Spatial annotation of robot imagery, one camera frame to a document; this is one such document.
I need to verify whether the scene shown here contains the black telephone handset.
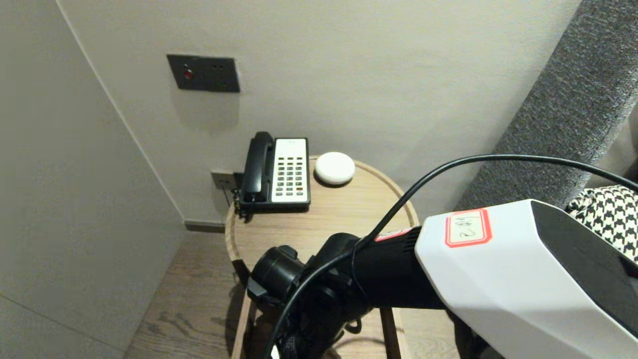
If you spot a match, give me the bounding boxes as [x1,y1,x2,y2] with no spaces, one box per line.
[241,132,274,202]

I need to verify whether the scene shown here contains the grey fabric headboard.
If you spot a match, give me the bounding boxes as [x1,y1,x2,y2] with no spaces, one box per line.
[455,0,638,211]

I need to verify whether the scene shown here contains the white round puck speaker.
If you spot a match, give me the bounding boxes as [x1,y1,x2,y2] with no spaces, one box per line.
[314,152,355,187]

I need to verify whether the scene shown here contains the dark wall switch panel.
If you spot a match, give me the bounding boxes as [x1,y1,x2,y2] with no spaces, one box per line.
[166,54,241,93]

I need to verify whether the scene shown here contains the round wooden bedside table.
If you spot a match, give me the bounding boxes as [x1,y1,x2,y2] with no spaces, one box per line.
[225,156,421,280]

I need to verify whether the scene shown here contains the black white houndstooth pillow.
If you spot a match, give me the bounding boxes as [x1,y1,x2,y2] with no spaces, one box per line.
[567,185,638,265]

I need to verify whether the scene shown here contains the beige wall socket plate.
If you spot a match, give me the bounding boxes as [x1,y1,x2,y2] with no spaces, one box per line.
[211,171,236,191]

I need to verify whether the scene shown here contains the black white desk telephone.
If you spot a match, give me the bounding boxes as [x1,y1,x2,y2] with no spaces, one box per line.
[238,138,311,210]

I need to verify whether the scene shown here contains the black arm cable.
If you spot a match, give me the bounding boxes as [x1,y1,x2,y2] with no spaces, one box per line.
[263,154,638,359]

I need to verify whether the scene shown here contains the plain white pillow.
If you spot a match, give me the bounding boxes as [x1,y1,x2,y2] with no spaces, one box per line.
[596,107,638,190]

